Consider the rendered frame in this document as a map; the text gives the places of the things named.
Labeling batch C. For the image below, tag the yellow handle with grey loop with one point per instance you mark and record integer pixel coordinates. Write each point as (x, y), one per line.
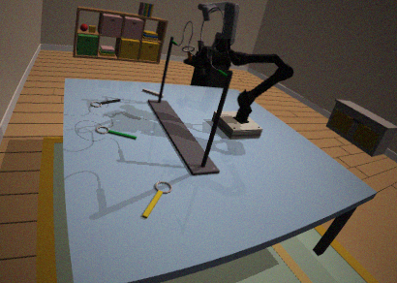
(156, 198)

